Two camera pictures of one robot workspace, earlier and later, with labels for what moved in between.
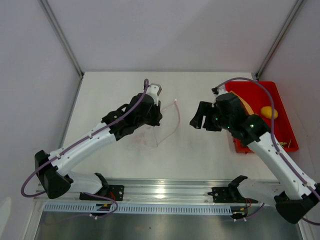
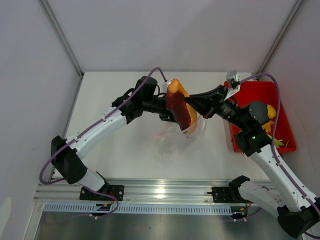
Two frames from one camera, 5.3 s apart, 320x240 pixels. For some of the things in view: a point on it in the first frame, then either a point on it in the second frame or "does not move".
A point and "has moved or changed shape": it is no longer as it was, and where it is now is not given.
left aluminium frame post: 45,4 does not move
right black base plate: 229,195 does not move
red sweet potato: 248,108 has moved or changed shape
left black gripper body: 152,118 -> 158,106
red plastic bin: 257,97 does not move
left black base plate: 115,192 does not move
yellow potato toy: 266,111 does not move
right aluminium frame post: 258,75 does not move
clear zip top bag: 150,137 -> 175,145
